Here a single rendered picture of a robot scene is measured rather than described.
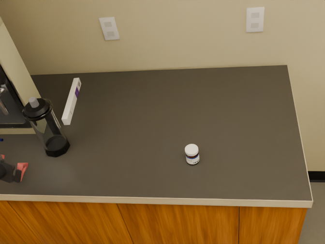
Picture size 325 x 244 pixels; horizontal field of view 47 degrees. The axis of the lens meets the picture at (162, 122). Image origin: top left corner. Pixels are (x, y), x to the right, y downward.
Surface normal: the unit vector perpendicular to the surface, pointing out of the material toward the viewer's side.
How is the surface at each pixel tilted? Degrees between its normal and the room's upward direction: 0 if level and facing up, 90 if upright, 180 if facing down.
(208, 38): 90
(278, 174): 0
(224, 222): 90
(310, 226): 0
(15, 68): 90
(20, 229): 90
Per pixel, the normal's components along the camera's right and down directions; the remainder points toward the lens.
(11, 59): 0.98, -0.01
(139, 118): -0.14, -0.68
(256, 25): -0.11, 0.73
